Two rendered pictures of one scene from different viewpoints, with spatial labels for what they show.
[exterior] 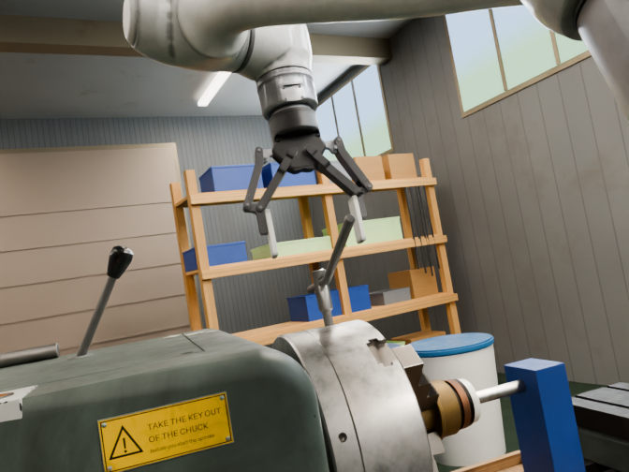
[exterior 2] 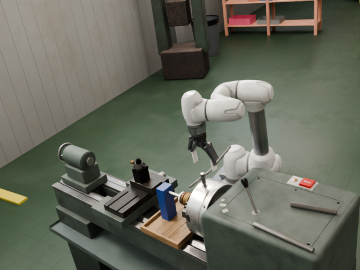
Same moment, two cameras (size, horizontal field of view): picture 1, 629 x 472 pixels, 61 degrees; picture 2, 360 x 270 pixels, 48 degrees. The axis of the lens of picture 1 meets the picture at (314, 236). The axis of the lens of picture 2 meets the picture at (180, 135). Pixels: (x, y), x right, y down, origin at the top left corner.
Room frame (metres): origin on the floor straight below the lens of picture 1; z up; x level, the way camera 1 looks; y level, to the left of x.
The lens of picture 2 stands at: (1.72, 1.55, 2.47)
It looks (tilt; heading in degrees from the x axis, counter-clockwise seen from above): 27 degrees down; 243
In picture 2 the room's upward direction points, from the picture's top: 9 degrees counter-clockwise
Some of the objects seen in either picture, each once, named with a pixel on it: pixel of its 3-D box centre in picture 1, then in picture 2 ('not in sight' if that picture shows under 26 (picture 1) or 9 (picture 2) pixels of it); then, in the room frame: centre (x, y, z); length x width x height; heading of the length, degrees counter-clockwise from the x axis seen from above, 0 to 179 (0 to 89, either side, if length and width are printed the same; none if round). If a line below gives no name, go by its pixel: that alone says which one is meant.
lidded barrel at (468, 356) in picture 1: (457, 396); not in sight; (3.65, -0.76, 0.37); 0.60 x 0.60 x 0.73
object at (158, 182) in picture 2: not in sight; (145, 183); (0.92, -0.59, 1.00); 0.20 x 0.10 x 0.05; 108
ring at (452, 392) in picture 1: (435, 408); (189, 200); (0.85, -0.14, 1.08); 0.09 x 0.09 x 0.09; 18
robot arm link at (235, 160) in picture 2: not in sight; (236, 160); (0.29, -0.44, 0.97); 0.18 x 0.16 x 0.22; 127
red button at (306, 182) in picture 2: not in sight; (307, 183); (0.45, 0.36, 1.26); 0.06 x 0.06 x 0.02; 18
